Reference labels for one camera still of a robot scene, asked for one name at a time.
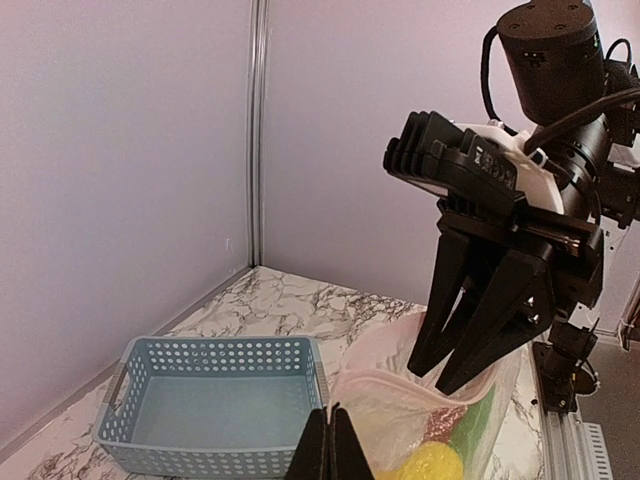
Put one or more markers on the green fake leafy vegetable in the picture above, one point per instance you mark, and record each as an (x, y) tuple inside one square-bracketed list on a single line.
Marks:
[(467, 434)]

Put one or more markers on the light blue perforated plastic basket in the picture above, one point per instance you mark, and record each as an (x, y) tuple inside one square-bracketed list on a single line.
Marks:
[(210, 407)]

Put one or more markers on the red fake chili pepper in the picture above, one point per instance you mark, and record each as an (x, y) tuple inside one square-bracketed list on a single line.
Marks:
[(441, 423)]

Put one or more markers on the aluminium front rail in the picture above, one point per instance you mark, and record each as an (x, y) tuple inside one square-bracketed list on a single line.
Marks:
[(573, 449)]

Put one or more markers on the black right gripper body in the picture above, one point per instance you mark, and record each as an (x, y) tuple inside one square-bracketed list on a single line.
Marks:
[(572, 248)]

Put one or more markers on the clear zip top bag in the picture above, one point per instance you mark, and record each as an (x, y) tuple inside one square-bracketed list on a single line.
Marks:
[(389, 406)]

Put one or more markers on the yellow fake corn cob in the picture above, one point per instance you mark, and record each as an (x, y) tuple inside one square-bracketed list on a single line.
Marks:
[(432, 461)]

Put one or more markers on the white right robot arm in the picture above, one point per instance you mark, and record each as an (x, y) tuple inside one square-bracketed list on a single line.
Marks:
[(582, 102)]

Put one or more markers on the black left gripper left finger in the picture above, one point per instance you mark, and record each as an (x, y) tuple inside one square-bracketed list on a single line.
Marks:
[(311, 457)]

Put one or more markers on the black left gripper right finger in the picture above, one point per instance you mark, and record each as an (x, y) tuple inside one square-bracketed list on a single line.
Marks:
[(347, 458)]

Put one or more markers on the right aluminium corner post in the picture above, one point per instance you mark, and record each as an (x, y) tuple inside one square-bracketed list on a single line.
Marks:
[(255, 114)]

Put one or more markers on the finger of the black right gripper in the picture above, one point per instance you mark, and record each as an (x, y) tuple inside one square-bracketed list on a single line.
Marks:
[(517, 305), (462, 271)]

